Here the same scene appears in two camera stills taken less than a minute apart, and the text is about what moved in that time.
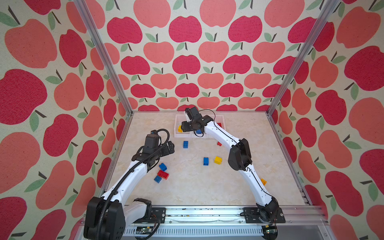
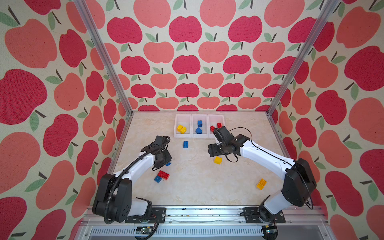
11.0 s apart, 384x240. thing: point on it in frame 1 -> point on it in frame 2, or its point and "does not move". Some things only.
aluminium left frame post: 105,56 does not move
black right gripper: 183,127 -> 212,151
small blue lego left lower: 157,179 does not move
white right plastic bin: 219,120 does not move
